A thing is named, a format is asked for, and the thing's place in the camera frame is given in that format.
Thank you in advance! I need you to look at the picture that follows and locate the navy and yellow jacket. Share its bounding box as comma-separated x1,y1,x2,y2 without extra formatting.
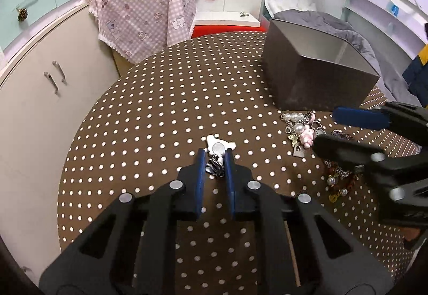
402,23,428,99

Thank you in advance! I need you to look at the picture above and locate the beige cabinet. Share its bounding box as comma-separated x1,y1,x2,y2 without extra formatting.
0,3,135,282

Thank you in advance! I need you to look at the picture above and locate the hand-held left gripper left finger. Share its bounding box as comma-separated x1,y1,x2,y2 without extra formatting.
38,148,207,295

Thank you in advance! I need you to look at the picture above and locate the brown polka dot tablecloth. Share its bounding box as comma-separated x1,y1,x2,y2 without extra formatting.
57,31,422,295

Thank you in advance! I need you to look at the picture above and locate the pink bear charm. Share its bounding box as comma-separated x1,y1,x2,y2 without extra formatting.
299,126,317,149

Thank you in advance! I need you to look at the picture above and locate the dark chain necklace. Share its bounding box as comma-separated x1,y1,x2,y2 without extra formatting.
330,129,354,141

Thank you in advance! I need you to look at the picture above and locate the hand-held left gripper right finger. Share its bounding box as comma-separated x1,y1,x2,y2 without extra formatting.
224,149,394,295

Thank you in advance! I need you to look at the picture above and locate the brown bead bracelet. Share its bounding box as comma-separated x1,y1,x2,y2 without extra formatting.
324,160,359,204

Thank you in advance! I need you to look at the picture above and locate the pink checked bear cloth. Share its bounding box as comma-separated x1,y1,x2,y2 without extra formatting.
83,0,201,64

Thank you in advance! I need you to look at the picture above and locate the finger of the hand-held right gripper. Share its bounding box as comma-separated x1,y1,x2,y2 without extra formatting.
314,134,428,215
334,101,428,146

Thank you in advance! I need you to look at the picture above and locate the grey metal tin box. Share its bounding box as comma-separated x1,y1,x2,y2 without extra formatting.
261,19,381,112

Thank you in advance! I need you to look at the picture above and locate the red bench with white top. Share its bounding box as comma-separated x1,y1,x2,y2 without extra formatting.
190,10,265,39

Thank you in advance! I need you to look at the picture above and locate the grey duvet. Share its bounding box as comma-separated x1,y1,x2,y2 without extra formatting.
272,10,422,106

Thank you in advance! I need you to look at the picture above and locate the silver cabinet handle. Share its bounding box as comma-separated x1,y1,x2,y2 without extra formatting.
44,72,59,94
52,61,67,84

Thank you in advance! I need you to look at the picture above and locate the pearl bead keychain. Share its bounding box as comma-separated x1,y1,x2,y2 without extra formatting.
281,110,317,134

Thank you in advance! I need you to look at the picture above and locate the brown cardboard box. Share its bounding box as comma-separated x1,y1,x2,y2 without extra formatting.
112,47,168,78

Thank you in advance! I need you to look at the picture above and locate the white bear keychain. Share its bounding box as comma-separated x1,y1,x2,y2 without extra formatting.
205,135,236,178

